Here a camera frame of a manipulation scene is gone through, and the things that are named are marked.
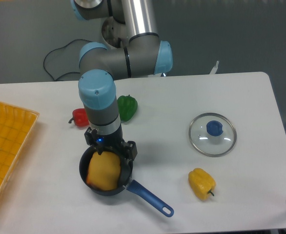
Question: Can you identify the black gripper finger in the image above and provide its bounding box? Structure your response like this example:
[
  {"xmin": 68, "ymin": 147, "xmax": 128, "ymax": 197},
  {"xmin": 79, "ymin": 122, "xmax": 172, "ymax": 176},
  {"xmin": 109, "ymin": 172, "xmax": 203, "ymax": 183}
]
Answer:
[
  {"xmin": 91, "ymin": 129, "xmax": 104, "ymax": 155},
  {"xmin": 120, "ymin": 141, "xmax": 137, "ymax": 161}
]

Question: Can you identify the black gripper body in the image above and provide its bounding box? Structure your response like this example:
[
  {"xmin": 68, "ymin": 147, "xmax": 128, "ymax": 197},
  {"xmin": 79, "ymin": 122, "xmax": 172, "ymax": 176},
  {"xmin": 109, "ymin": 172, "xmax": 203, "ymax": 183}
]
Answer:
[{"xmin": 84, "ymin": 127, "xmax": 123, "ymax": 148}]

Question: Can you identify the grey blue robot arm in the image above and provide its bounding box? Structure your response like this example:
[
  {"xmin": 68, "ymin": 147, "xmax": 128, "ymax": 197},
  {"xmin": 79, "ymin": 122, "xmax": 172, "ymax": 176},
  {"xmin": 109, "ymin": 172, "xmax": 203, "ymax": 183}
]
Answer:
[{"xmin": 71, "ymin": 0, "xmax": 173, "ymax": 160}]

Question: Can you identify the red bell pepper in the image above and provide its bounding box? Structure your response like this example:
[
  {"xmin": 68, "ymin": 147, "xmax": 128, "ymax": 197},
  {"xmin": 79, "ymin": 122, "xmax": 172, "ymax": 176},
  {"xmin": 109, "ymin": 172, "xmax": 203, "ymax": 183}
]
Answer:
[{"xmin": 68, "ymin": 108, "xmax": 89, "ymax": 127}]

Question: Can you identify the green bell pepper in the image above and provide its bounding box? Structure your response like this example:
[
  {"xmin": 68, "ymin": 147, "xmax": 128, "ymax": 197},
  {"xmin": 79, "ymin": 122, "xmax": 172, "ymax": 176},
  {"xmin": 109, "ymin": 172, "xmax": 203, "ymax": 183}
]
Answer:
[{"xmin": 117, "ymin": 95, "xmax": 138, "ymax": 122}]

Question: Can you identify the yellow bell pepper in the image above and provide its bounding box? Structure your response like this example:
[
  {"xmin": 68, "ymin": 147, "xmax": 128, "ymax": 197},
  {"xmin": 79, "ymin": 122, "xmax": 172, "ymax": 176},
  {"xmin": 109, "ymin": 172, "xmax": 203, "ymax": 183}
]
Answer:
[{"xmin": 188, "ymin": 168, "xmax": 216, "ymax": 201}]

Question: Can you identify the glass lid blue knob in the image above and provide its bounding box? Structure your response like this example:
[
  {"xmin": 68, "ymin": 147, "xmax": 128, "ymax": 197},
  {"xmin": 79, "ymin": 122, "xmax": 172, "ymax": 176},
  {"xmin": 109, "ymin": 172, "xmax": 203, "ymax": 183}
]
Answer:
[{"xmin": 188, "ymin": 113, "xmax": 237, "ymax": 157}]

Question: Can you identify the yellow plastic basket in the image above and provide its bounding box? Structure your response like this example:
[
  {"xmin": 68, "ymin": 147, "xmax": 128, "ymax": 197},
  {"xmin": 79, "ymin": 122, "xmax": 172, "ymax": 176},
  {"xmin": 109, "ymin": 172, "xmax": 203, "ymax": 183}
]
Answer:
[{"xmin": 0, "ymin": 102, "xmax": 40, "ymax": 194}]

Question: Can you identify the black pot blue handle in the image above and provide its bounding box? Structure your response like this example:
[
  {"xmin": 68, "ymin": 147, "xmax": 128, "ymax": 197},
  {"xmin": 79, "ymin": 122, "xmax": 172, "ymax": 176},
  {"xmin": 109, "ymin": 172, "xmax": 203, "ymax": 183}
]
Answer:
[{"xmin": 79, "ymin": 146, "xmax": 174, "ymax": 217}]

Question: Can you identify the black cable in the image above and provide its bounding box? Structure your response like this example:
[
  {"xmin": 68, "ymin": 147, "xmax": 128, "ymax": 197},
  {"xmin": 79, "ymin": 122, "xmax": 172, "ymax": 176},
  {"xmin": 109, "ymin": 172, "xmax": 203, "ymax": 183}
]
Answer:
[{"xmin": 43, "ymin": 39, "xmax": 107, "ymax": 81}]

